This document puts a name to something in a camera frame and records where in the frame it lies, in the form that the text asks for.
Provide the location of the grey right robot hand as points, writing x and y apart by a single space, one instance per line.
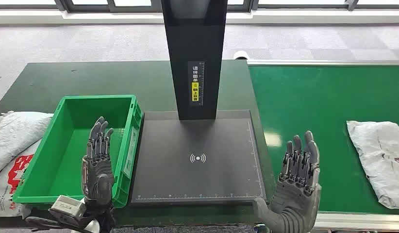
299 196

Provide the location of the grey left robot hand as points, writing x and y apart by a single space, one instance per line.
96 173

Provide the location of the grey plastic parcel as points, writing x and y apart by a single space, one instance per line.
379 154

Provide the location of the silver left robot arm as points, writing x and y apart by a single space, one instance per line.
101 215

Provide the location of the green conveyor belt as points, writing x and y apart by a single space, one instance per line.
309 106

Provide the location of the black inbound scanner machine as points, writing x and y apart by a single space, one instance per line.
199 141

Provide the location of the white conveyor roller end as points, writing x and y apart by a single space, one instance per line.
241 55

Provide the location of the green plastic crate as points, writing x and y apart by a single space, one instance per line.
67 151

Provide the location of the plain white woven sack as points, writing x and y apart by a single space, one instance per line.
16 132

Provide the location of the white sack with red print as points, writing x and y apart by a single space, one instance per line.
6 189

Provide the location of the black and yellow label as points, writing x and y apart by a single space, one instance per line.
195 83

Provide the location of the white window sill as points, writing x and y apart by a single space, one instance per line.
283 17

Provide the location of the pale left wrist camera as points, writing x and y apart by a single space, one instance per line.
68 207

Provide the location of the aluminium conveyor frame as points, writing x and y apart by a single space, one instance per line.
363 222

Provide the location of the dark window frame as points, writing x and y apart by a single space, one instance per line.
90 8

